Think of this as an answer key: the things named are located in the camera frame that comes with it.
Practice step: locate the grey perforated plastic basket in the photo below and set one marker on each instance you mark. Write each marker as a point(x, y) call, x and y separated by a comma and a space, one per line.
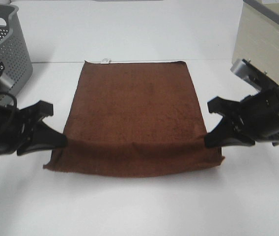
point(14, 56)

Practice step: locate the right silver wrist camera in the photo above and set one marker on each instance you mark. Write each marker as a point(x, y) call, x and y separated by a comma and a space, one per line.
point(252, 75)

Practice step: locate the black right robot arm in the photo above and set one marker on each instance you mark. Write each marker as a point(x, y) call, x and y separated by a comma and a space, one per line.
point(244, 123)

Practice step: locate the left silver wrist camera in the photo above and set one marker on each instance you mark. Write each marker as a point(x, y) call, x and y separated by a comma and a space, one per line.
point(6, 83)

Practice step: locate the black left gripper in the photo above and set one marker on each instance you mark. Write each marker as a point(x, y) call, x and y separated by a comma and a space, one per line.
point(18, 131)

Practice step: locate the beige plastic bin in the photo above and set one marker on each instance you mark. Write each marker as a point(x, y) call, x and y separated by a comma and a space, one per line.
point(258, 36)

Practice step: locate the brown towel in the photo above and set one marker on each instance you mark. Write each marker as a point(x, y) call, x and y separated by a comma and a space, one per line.
point(134, 120)

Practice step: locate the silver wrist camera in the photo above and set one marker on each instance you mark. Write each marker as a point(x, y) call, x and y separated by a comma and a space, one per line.
point(252, 75)
point(6, 83)

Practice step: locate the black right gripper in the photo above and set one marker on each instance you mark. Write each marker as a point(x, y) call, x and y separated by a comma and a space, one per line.
point(245, 122)

